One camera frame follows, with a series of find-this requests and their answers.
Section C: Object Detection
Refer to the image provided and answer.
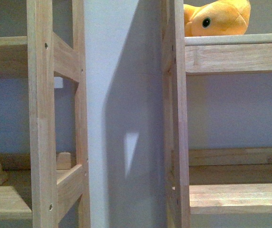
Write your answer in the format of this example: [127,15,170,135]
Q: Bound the right wooden shelf unit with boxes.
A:
[161,0,272,228]

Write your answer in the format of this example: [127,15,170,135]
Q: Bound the wooden shelf unit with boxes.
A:
[161,0,272,228]
[0,0,90,228]

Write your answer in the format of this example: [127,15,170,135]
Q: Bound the left wooden shelf unit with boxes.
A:
[0,0,90,228]

